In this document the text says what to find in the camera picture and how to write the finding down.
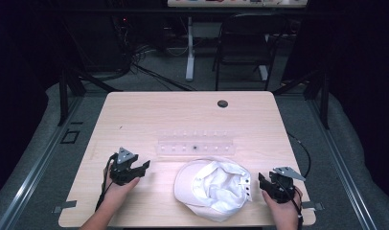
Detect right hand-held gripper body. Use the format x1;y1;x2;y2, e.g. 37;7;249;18
267;166;308;205

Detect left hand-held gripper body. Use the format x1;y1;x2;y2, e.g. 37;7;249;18
109;147;143;187

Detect person's right hand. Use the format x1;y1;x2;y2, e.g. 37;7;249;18
262;190;304;225

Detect person's left hand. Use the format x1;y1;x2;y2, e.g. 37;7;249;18
101;162;141;209

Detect white cap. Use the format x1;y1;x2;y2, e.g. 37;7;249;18
172;155;254;223

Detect clear plastic peg rack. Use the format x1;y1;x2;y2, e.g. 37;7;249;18
155;128;237;158

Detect black metal stand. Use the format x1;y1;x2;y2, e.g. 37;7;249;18
272;69;332;130
57;67;124;127

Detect white desk leg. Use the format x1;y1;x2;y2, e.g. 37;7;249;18
185;15;196;82
258;64;269;81

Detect black chair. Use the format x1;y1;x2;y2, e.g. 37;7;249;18
212;12;288;92

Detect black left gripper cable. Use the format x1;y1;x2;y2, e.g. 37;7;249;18
94;152;119;213

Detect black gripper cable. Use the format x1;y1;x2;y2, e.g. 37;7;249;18
286;131;312;230
94;152;119;213

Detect grey metal table bracket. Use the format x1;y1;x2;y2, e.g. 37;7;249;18
52;199;79;215
302;201;325;212

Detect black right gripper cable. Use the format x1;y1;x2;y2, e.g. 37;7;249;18
286;131;312;230

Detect aluminium floor rail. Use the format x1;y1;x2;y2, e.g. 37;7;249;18
0;95;85;230
306;95;379;230

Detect black floor cables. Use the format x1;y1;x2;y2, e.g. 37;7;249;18
119;15;197;93

